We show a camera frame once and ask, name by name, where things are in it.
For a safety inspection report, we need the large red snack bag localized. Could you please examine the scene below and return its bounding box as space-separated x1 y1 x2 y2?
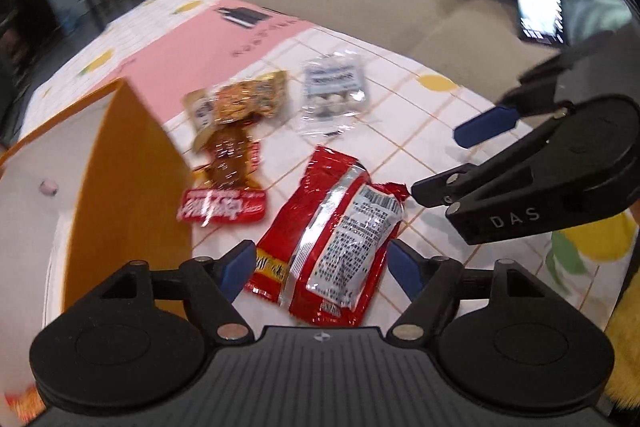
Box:
245 146 409 327

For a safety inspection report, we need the red brown meat snack pack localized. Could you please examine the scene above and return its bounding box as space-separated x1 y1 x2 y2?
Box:
177 124 267 227

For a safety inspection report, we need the clear white candy bag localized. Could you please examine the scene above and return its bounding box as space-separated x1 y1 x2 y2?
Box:
299 50 370 136

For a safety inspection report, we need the yellow chicken feet snack pack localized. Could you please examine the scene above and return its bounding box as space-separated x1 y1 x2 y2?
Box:
181 70 288 152

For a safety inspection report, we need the orange cardboard box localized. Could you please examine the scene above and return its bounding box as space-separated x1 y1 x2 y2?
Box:
1 80 192 397

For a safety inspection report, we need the lemon patterned tablecloth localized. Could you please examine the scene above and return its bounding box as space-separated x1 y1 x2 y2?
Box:
18 0 638 329

